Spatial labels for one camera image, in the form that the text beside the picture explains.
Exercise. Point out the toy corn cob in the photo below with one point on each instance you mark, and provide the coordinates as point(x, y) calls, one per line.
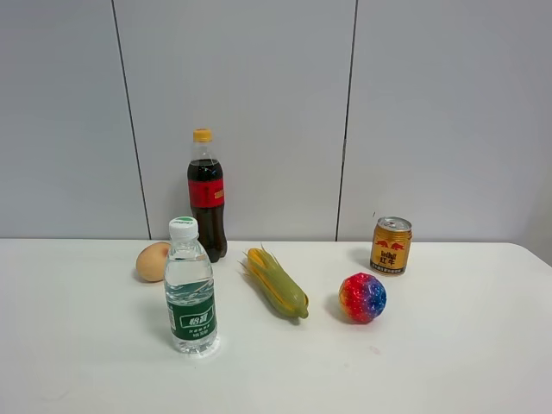
point(279, 289)

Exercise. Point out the cola bottle yellow cap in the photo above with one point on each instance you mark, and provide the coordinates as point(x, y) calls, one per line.
point(206, 195)

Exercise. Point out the water bottle green label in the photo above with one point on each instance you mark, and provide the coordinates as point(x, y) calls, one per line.
point(189, 289)

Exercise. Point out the gold energy drink can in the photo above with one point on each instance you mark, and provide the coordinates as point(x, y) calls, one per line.
point(391, 245)

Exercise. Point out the rainbow spiky ball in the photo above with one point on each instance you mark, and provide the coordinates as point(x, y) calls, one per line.
point(362, 297)

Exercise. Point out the peach fruit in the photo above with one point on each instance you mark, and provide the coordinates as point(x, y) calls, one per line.
point(150, 263)

